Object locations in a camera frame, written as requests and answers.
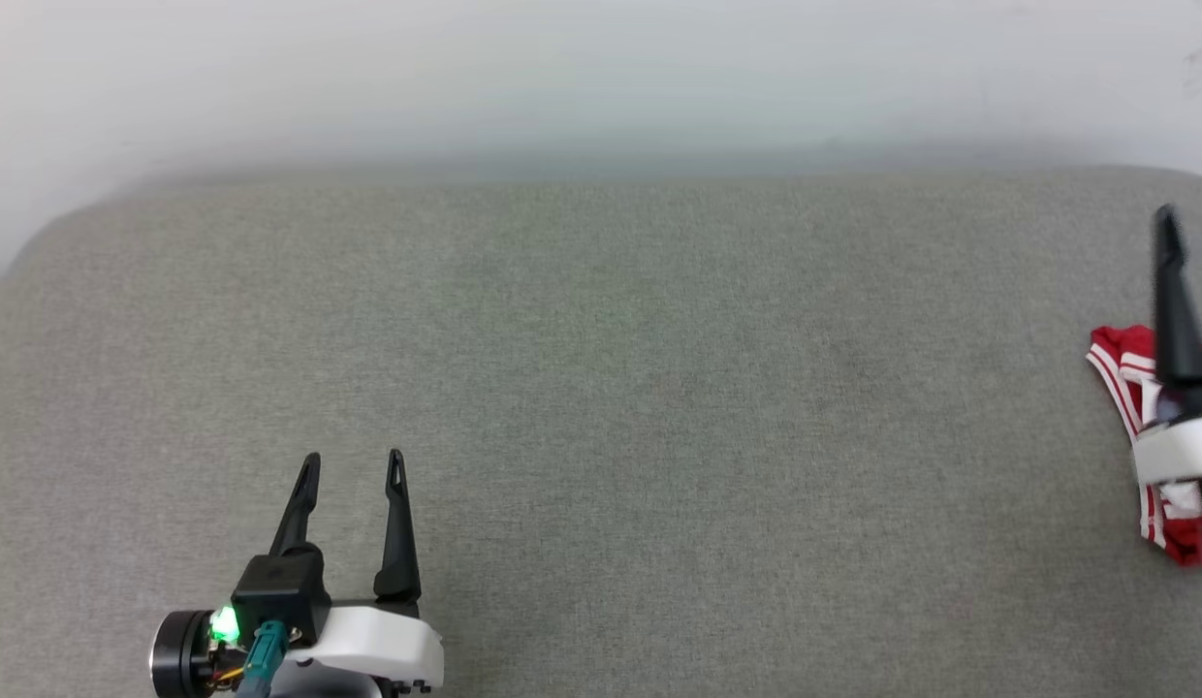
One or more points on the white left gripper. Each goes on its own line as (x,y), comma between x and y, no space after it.
(378,645)

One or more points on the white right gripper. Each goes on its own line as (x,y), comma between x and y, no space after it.
(1183,451)

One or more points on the red white sports jersey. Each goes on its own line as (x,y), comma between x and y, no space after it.
(1129,373)

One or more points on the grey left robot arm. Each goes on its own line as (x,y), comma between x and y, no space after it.
(179,654)

